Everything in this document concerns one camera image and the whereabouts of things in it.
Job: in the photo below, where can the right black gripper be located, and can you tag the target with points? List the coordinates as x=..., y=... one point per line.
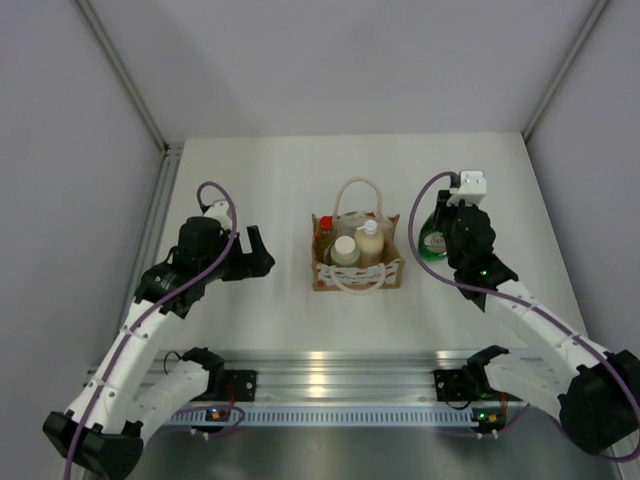
x=443, y=208

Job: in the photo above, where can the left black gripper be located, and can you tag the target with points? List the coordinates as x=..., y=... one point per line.
x=251, y=265

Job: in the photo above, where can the green dish soap bottle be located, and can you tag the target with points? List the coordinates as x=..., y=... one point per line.
x=431, y=243

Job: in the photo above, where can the yellow dish soap bottle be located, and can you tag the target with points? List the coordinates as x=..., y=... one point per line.
x=325, y=234

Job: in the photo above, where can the jute watermelon canvas bag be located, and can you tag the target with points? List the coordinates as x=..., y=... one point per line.
x=387, y=274

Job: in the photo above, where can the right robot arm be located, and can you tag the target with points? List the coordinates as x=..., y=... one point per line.
x=591, y=392

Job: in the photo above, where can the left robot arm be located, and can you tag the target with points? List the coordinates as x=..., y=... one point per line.
x=104, y=430

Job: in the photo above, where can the cream pump lotion bottle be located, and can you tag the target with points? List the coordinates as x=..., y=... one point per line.
x=370, y=241

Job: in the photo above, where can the pale green white-capped bottle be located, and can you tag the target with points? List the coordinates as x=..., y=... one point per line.
x=344, y=252

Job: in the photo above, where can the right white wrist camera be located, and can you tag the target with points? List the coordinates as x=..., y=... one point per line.
x=468, y=187

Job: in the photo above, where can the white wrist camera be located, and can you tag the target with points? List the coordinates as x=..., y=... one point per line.
x=468, y=187
x=219, y=210

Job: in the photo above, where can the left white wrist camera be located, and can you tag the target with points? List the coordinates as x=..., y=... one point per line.
x=219, y=210

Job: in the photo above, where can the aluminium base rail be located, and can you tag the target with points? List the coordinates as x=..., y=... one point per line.
x=322, y=378

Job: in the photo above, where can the left aluminium frame post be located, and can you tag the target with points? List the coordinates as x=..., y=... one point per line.
x=98, y=31

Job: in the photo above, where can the aluminium frame post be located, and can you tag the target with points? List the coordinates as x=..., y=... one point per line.
x=98, y=31
x=579, y=41

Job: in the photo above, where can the white slotted cable duct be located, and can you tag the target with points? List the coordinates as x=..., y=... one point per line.
x=423, y=416

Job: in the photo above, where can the right aluminium frame post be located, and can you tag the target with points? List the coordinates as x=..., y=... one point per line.
x=579, y=41

